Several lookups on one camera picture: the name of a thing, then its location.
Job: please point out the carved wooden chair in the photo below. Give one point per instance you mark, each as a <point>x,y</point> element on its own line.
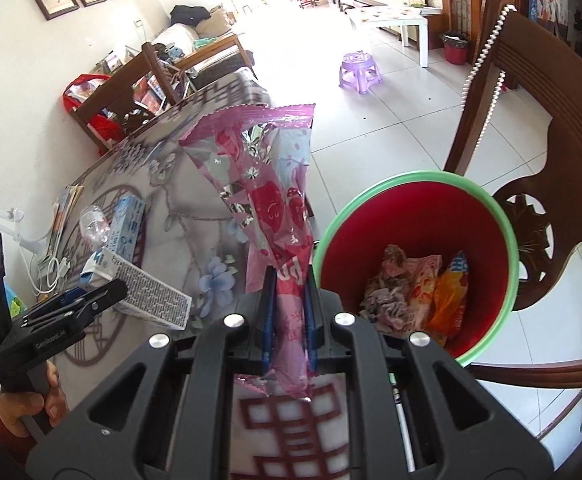
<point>531,135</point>
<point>136,85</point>

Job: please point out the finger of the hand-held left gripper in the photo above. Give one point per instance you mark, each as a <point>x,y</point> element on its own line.
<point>101,297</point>
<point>66,296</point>

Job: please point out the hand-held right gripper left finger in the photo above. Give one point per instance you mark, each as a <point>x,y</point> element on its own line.
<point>269,310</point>

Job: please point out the small red bin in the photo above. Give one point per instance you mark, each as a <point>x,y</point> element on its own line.
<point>455,47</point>

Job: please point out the red bag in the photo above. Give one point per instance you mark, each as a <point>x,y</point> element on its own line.
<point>91,105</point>

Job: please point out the pink snack wrapper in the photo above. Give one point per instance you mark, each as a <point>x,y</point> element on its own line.
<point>271,200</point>

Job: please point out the blue white toothpaste box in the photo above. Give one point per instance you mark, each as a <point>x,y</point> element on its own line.
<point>126,225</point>

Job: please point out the white desk lamp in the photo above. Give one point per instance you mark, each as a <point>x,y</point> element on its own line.
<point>21,232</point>

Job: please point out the red bin with green rim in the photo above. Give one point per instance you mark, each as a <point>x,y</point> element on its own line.
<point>421,220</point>

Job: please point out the purple plastic stool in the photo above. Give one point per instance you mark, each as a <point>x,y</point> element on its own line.
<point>358,70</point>

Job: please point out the person's left forearm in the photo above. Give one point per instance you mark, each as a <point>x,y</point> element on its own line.
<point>1,432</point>

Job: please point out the stack of papers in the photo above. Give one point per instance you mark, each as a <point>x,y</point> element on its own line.
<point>63,210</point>

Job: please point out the white charger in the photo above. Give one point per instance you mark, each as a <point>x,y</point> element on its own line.
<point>53,272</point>

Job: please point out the white side table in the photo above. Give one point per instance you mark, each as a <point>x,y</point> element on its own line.
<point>391,17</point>

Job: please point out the paper scrap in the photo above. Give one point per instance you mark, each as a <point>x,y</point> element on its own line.
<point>386,295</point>

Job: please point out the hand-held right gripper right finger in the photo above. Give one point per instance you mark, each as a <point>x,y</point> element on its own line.
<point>309,320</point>

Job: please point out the person's left hand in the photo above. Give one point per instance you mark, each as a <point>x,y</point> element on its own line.
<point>16,405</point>

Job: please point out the wooden sofa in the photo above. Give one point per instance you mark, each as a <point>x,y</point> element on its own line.
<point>211,45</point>

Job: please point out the black clothing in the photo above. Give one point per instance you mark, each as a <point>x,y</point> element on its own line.
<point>188,12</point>

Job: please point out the clear plastic bottle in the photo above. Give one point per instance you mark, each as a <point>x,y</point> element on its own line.
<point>93,227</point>

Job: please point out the white blue milk carton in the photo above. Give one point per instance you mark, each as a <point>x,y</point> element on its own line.
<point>146,292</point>

